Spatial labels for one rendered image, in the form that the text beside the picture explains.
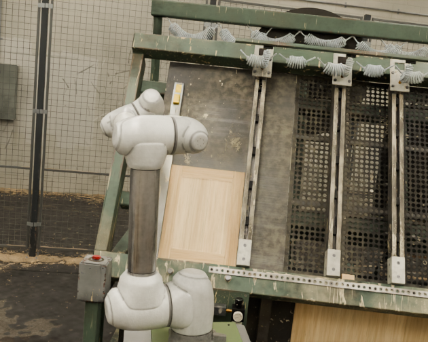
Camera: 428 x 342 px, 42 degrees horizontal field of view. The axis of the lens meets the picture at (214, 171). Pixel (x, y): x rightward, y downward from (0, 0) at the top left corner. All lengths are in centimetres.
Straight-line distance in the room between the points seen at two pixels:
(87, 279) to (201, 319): 64
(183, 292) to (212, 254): 71
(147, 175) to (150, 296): 42
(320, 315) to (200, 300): 107
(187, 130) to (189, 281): 54
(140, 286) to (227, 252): 84
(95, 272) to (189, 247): 50
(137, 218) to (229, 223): 91
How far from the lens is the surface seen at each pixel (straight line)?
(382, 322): 306
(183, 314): 206
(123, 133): 185
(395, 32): 369
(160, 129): 187
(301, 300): 270
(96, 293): 253
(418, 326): 312
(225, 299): 267
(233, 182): 283
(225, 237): 275
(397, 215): 290
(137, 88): 305
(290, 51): 311
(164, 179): 282
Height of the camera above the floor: 177
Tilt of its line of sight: 10 degrees down
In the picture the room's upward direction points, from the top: 6 degrees clockwise
